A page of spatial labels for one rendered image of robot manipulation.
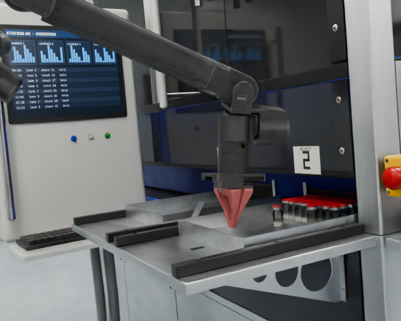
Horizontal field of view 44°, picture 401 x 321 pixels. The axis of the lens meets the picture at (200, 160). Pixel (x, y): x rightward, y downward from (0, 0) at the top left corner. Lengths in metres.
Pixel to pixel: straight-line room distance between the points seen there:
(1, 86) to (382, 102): 0.84
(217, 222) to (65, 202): 0.71
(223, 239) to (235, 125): 0.21
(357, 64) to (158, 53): 0.38
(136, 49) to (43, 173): 0.92
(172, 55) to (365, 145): 0.40
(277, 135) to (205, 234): 0.24
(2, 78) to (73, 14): 0.48
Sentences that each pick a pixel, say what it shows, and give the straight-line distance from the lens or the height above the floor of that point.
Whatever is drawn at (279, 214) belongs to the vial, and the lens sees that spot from 1.09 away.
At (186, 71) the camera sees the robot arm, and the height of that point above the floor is 1.21.
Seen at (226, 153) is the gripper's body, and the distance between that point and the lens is 0.88.
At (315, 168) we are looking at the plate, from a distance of 1.08.
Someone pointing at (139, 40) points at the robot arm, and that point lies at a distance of 0.84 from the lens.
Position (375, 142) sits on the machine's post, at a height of 1.06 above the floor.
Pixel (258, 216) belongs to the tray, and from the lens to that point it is 1.19.
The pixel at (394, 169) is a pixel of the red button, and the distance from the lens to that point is 0.90.
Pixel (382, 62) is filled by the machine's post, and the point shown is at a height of 1.20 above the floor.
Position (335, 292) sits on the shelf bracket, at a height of 0.75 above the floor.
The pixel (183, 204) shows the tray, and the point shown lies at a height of 0.89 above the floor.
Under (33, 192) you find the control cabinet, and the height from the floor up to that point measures 0.95.
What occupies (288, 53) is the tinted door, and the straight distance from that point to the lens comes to 1.15.
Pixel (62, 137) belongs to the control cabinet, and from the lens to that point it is 1.70.
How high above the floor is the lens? 1.11
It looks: 4 degrees down
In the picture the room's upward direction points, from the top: 5 degrees counter-clockwise
